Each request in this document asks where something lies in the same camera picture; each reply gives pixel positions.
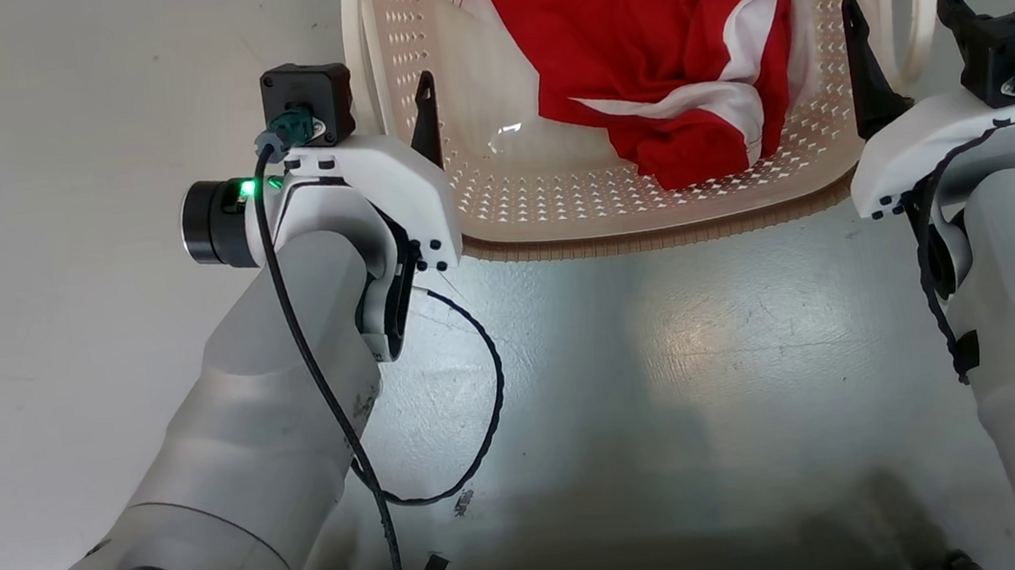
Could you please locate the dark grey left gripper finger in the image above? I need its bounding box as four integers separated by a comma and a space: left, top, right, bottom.
401, 69, 448, 173

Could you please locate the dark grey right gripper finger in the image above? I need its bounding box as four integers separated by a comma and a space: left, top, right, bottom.
838, 0, 919, 141
935, 0, 980, 37

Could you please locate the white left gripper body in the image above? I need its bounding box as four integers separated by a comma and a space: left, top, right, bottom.
259, 123, 467, 292

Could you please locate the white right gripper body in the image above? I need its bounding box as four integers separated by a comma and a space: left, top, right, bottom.
840, 80, 1015, 222

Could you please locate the cream plastic laundry basket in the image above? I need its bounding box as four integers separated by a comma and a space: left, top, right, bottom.
337, 0, 966, 286

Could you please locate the red and white garment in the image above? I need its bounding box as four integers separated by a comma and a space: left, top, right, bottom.
445, 0, 848, 215

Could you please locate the braided black right gripper cable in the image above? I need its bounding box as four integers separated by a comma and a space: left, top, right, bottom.
898, 121, 1015, 391

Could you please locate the thick black left camera cable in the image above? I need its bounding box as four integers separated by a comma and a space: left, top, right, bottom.
242, 101, 405, 570

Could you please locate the thin black left gripper cable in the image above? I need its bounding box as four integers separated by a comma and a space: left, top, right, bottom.
330, 275, 521, 515

